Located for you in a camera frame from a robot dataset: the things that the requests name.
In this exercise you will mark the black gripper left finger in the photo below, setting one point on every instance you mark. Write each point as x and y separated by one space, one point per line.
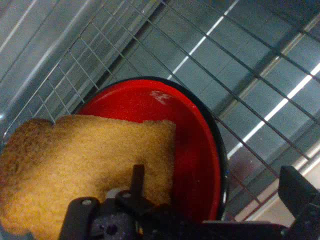
82 220

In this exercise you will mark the yellow sponge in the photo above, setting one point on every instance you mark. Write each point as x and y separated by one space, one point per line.
75 160

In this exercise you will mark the metal oven cavity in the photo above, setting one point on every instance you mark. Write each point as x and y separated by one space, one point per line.
25 37

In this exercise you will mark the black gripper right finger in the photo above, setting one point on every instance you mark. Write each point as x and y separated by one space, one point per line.
300 197

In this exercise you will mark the red bowl with black rim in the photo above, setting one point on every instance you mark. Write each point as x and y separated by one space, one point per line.
195 150

